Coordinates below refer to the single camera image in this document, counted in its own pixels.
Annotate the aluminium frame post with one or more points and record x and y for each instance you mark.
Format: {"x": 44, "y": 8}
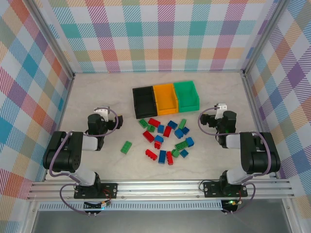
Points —
{"x": 51, "y": 36}
{"x": 264, "y": 36}

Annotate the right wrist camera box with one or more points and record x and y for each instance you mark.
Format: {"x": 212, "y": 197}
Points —
{"x": 220, "y": 108}

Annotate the yellow plastic bin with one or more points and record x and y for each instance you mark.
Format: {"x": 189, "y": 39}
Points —
{"x": 165, "y": 98}

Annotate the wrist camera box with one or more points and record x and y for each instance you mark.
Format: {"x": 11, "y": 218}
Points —
{"x": 102, "y": 111}
{"x": 220, "y": 108}

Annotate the long blue lego brick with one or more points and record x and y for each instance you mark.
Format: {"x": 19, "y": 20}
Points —
{"x": 162, "y": 156}

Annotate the long green lego brick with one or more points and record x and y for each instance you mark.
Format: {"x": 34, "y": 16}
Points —
{"x": 181, "y": 145}

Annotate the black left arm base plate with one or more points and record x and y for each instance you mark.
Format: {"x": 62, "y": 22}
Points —
{"x": 109, "y": 190}

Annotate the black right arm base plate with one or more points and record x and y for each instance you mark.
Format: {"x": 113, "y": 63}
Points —
{"x": 211, "y": 189}

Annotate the black plastic bin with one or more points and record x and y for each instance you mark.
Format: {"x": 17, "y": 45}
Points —
{"x": 144, "y": 102}

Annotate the small controller board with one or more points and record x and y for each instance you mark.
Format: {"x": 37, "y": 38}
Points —
{"x": 97, "y": 205}
{"x": 230, "y": 203}

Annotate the aluminium mounting rail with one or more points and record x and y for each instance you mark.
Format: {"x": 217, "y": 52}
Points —
{"x": 158, "y": 189}

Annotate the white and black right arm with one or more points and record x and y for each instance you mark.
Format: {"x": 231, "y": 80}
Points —
{"x": 262, "y": 155}

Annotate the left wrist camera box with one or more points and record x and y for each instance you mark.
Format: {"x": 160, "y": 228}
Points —
{"x": 102, "y": 111}

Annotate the small red lego brick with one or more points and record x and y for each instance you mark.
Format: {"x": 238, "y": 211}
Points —
{"x": 157, "y": 144}

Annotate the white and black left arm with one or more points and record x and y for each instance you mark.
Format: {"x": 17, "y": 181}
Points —
{"x": 60, "y": 150}

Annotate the green plastic bin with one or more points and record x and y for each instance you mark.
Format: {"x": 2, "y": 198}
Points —
{"x": 186, "y": 94}

